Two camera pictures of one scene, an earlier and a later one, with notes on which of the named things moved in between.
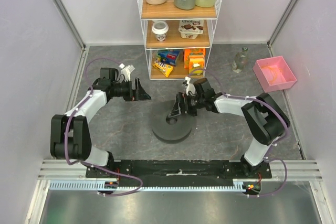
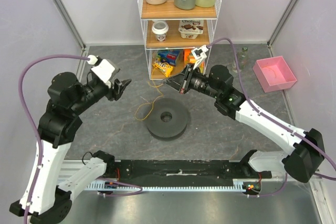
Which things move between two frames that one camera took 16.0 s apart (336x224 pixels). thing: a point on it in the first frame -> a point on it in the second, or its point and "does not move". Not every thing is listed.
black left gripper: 135,95 -> 116,93
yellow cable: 274,70 -> 155,86
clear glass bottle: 240,60 does not move
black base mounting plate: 174,173 does not move
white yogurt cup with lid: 160,28 does not move
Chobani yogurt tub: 190,29 does not move
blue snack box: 169,57 does not move
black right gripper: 184,103 -> 186,80
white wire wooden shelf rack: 177,41 does not move
